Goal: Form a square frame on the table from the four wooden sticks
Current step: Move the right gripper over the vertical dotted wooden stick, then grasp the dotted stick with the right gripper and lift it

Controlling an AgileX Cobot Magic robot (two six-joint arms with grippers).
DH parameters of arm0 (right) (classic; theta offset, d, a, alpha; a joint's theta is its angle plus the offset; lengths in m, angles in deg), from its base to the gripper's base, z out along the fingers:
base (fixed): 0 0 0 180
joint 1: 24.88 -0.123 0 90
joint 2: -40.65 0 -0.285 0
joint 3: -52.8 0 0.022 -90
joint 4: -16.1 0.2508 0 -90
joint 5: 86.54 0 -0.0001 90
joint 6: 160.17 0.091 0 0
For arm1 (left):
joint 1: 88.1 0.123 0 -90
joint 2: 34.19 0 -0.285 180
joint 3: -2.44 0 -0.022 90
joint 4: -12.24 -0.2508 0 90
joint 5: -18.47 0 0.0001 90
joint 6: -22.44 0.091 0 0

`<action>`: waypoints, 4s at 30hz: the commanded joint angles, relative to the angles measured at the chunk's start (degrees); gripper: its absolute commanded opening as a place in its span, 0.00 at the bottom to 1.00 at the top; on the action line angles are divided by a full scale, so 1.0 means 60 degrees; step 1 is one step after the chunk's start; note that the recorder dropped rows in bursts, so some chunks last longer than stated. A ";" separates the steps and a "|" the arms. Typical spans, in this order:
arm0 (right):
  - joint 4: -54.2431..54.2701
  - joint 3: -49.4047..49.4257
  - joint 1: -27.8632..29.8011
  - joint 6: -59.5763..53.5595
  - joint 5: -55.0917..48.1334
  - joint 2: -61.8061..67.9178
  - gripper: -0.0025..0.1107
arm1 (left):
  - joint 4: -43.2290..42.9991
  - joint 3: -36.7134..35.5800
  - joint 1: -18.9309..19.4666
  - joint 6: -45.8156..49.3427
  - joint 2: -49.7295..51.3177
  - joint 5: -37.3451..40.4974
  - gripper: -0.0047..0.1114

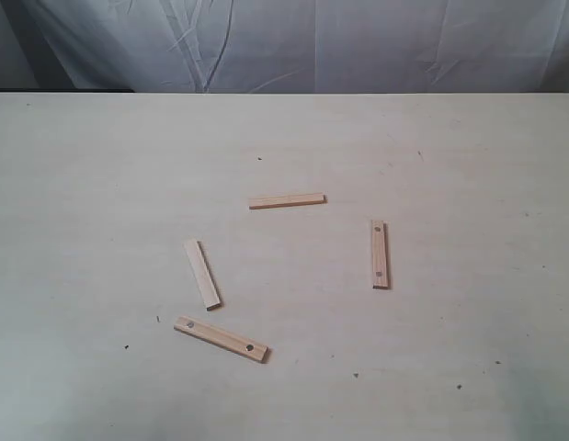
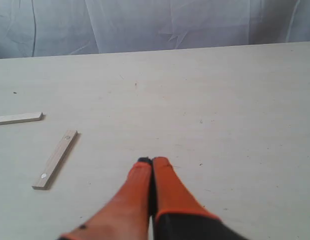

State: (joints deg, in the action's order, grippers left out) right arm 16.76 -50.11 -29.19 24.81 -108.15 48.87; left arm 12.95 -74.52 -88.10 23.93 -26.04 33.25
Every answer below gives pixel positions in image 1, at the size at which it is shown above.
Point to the plain wooden stick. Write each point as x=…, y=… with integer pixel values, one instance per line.
x=208, y=292
x=286, y=201

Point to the wooden stick with holes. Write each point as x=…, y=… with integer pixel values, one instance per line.
x=379, y=255
x=226, y=340

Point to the white backdrop cloth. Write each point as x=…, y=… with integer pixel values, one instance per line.
x=290, y=47

